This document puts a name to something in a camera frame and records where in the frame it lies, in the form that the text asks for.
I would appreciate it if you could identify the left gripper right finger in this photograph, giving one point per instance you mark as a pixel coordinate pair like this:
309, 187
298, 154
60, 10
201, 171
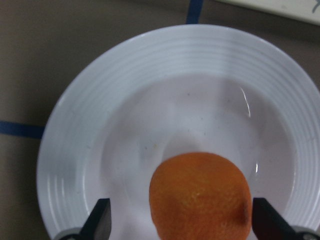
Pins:
268, 224

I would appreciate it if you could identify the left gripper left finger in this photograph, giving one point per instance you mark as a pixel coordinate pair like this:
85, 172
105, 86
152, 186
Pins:
98, 225

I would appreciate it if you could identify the orange fruit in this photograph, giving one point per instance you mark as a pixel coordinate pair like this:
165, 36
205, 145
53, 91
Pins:
200, 196

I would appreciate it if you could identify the cream bear tray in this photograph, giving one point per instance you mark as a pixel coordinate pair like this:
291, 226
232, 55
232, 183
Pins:
307, 11

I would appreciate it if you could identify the white round plate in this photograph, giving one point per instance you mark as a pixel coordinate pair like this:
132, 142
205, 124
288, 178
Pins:
180, 89

